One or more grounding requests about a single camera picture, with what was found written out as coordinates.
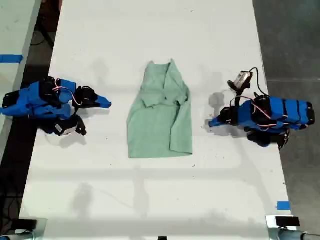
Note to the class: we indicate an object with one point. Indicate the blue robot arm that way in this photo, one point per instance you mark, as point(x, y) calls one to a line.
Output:
point(32, 100)
point(287, 112)

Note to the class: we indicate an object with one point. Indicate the grey metal pole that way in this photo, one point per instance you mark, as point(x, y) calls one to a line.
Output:
point(287, 235)
point(15, 236)

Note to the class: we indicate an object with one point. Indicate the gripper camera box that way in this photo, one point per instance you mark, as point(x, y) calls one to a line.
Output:
point(241, 79)
point(62, 128)

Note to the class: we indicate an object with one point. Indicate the small black clamp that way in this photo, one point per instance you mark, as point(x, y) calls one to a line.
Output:
point(162, 238)

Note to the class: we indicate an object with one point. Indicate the long blue tape strip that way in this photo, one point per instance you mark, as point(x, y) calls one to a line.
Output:
point(11, 58)

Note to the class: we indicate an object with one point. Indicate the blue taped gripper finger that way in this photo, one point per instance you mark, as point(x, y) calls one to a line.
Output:
point(217, 120)
point(103, 105)
point(218, 124)
point(102, 98)

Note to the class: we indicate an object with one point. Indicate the black camera stalk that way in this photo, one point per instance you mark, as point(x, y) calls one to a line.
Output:
point(81, 126)
point(238, 98)

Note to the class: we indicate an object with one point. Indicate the pale side table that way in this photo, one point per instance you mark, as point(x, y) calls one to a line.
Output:
point(12, 30)

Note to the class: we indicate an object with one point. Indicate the pale green t-shirt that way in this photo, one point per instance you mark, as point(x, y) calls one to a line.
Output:
point(155, 125)

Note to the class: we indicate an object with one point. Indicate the short blue tape strip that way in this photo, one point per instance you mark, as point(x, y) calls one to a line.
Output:
point(283, 205)

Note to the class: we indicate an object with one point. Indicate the small black box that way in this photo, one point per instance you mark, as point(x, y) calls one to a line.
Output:
point(287, 221)
point(23, 223)

